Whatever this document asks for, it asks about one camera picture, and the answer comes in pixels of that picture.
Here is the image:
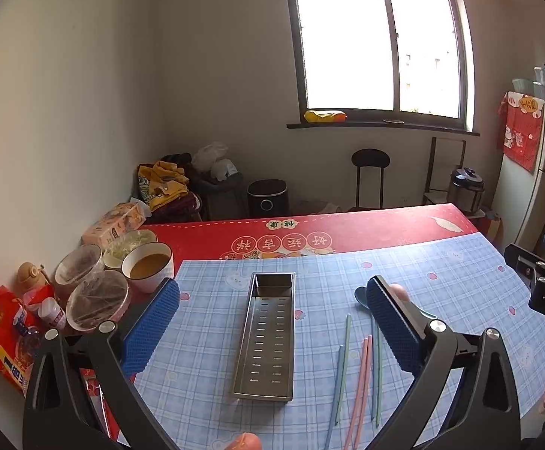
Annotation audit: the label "red printed table mat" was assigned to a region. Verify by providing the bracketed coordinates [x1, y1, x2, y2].
[79, 204, 480, 444]

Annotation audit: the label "yellow packet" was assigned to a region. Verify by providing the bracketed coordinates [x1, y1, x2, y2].
[304, 110, 348, 123]

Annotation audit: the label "blue spoon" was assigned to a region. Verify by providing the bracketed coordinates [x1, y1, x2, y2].
[353, 286, 371, 314]

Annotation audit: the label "folded dark rack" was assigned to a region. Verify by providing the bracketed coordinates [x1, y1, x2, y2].
[422, 137, 467, 207]

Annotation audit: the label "blue chopstick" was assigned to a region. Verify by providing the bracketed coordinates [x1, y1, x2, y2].
[323, 344, 345, 450]
[371, 322, 377, 422]

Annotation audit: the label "person's left hand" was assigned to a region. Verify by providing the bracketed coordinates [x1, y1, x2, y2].
[225, 432, 262, 450]

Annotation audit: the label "orange tissue pack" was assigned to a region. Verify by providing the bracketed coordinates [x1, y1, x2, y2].
[82, 201, 152, 249]

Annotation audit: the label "white fridge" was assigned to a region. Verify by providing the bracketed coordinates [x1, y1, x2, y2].
[493, 96, 545, 254]

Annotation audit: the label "small white bottle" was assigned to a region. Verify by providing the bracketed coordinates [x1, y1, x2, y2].
[37, 297, 67, 331]

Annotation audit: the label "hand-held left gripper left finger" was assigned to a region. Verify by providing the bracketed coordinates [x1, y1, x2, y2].
[23, 279, 180, 450]

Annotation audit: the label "white plastic bag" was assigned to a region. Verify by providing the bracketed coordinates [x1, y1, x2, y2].
[191, 142, 236, 183]

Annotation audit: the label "window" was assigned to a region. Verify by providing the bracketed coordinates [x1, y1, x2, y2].
[282, 0, 477, 132]

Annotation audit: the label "blue plaid table mat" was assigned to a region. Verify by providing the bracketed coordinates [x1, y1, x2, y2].
[132, 232, 545, 450]

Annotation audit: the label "pile of clothes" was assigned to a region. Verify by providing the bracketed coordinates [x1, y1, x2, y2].
[136, 152, 203, 223]

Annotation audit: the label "black round stool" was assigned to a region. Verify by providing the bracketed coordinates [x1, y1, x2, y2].
[351, 148, 391, 212]

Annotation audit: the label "perforated metal utensil tray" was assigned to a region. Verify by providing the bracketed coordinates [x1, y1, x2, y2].
[230, 272, 296, 403]

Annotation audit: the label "clear plastic containers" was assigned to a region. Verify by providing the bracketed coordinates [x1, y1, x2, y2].
[511, 63, 545, 101]

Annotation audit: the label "red printed cloth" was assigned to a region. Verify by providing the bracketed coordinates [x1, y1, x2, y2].
[497, 91, 545, 173]

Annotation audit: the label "pressure cooker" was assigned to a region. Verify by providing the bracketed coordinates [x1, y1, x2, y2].
[447, 166, 486, 216]

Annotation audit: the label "wrapped glass bowl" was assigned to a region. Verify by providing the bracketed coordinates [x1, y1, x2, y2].
[65, 269, 130, 333]
[54, 244, 105, 301]

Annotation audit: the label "white textured soup bowl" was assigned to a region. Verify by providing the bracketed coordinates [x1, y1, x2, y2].
[121, 242, 175, 294]

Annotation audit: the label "bowl of shredded cabbage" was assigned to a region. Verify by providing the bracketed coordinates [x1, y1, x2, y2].
[103, 229, 158, 270]

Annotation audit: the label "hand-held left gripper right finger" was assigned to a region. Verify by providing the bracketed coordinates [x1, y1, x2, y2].
[364, 276, 523, 450]

